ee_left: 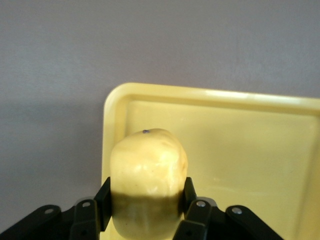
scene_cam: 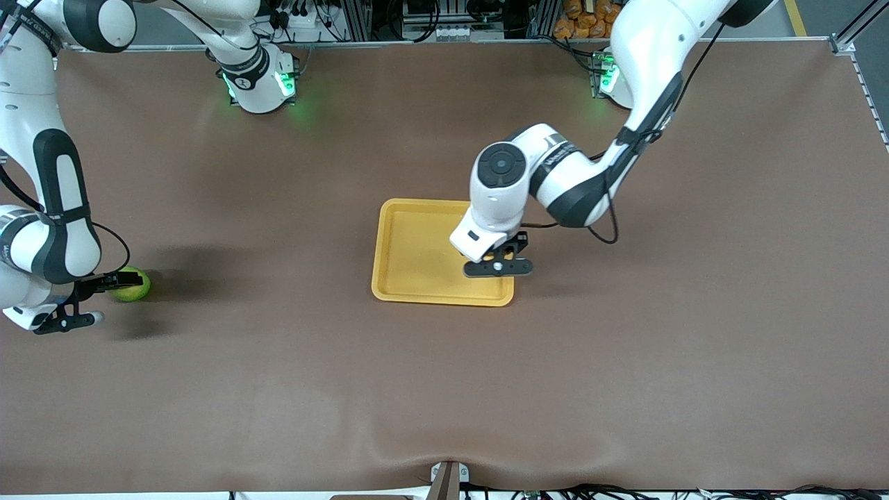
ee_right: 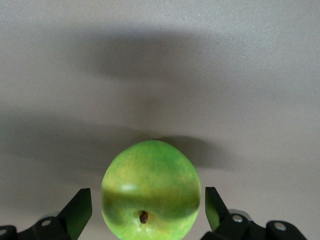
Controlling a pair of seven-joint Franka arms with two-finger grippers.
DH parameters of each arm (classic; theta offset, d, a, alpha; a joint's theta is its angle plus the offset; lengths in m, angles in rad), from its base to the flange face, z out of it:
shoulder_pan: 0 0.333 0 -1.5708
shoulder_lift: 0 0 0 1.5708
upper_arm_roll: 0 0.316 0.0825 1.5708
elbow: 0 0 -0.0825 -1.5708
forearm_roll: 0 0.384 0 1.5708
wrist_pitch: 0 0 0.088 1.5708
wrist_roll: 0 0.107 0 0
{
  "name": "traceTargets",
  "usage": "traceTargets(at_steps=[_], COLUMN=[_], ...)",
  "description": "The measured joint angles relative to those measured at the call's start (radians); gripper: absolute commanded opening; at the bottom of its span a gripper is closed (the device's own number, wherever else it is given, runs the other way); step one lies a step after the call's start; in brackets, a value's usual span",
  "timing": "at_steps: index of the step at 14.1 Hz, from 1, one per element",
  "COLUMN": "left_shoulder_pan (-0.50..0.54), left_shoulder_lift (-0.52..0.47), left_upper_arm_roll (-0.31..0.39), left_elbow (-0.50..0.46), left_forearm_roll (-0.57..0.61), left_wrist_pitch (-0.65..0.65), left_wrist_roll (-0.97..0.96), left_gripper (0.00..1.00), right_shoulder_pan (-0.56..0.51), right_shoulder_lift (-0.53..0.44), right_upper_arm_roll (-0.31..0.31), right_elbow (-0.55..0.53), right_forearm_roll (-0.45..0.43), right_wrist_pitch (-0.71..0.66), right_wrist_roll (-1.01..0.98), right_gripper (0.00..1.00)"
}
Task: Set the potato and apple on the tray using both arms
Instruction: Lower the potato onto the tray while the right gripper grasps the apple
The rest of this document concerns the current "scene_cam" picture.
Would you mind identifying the green apple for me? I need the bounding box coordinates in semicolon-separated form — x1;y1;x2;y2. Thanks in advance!
111;267;151;303

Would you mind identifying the yellow plastic tray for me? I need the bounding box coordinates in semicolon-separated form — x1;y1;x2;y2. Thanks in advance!
371;199;516;307

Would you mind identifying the brown table mat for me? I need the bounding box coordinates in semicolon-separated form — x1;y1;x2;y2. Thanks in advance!
0;38;889;495

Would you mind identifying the bag of orange snacks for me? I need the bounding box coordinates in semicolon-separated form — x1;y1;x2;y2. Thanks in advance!
552;0;619;40

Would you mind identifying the white power strip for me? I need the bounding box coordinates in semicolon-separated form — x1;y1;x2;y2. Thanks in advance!
267;3;327;32

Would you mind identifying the aluminium table edge rail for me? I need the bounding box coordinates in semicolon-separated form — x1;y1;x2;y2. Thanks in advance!
125;36;834;53

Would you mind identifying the metal table clamp bracket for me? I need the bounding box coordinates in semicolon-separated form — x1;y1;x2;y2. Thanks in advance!
429;461;470;500

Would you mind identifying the perforated metal side rail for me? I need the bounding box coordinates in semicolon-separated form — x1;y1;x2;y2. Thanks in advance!
849;54;889;150

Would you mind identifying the aluminium corner frame post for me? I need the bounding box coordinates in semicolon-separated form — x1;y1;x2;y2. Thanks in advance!
830;0;889;56

